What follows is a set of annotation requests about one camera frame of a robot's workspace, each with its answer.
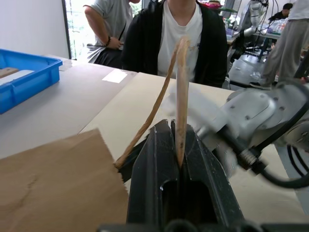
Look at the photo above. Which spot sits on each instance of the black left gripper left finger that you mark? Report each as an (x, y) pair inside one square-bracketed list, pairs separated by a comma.
[(149, 174)]

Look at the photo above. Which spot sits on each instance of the person in grey shirt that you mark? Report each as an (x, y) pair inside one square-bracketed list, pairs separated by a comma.
[(113, 19)]

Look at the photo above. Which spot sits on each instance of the white label sticker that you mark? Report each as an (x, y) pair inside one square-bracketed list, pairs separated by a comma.
[(115, 76)]

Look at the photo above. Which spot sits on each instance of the white flat board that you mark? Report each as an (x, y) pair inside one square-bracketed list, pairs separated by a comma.
[(18, 75)]

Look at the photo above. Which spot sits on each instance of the person in black jacket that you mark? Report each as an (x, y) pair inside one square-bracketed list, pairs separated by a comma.
[(144, 43)]

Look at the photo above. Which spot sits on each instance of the cluttered background work table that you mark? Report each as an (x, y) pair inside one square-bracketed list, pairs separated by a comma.
[(265, 33)]

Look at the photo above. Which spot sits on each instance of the brown paper bag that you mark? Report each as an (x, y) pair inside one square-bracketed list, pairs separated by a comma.
[(60, 183)]

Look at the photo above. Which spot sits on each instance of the blue plastic tray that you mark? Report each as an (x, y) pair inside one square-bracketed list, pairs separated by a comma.
[(31, 72)]

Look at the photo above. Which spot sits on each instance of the seated person in black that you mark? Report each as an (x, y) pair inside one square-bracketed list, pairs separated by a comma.
[(281, 14)]

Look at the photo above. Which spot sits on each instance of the small wooden block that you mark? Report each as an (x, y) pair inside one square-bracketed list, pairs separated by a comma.
[(8, 71)]

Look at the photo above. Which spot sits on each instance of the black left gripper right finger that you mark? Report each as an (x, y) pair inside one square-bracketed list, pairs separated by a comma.
[(205, 178)]

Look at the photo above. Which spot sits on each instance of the person in beige trousers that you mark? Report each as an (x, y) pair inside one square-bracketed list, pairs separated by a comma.
[(287, 48)]

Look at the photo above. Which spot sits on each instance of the dark window frame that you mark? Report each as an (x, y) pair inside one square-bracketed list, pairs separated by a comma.
[(66, 29)]

